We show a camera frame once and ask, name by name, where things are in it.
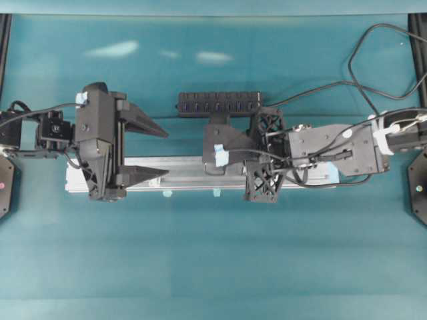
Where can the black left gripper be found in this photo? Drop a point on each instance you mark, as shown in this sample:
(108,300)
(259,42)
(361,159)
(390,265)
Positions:
(99,141)

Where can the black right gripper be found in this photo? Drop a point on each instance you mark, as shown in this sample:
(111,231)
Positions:
(267,152)

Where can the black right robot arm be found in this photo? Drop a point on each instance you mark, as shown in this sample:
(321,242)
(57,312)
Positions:
(360,149)

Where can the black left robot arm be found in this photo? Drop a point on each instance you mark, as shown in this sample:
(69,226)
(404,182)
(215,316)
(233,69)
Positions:
(42,134)

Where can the black USB hub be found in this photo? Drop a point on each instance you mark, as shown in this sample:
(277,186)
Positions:
(233,103)

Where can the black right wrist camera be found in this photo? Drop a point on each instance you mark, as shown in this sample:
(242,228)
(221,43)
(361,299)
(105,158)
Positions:
(216,157)

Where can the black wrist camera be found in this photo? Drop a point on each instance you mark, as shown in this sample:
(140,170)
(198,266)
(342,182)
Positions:
(82,97)
(216,157)

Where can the aluminium extrusion rail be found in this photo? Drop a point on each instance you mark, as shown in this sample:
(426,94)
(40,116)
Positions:
(187,173)

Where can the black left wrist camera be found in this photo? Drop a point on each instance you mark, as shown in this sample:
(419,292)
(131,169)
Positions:
(82,97)

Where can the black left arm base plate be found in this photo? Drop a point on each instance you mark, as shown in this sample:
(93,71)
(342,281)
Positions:
(10,187)

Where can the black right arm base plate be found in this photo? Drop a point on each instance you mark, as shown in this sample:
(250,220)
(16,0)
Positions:
(417,186)

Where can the black table frame rail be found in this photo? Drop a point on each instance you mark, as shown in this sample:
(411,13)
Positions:
(417,26)

